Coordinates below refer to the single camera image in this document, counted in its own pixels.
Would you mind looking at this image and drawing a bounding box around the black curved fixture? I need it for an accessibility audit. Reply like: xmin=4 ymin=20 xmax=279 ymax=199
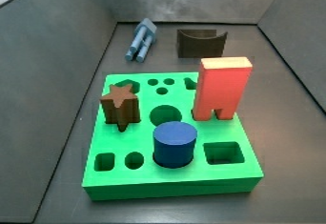
xmin=176 ymin=30 xmax=228 ymax=58

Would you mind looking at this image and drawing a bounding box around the brown star block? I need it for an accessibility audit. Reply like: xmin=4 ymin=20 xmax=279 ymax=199
xmin=99 ymin=84 xmax=140 ymax=132

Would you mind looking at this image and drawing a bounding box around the blue cylinder block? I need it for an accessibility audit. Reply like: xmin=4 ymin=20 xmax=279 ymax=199
xmin=152 ymin=121 xmax=198 ymax=169

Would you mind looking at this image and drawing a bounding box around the red two-legged block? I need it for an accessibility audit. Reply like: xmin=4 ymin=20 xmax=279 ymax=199
xmin=192 ymin=57 xmax=252 ymax=121

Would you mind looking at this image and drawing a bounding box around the green shape sorter base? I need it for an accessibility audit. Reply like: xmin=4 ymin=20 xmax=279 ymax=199
xmin=81 ymin=72 xmax=263 ymax=201

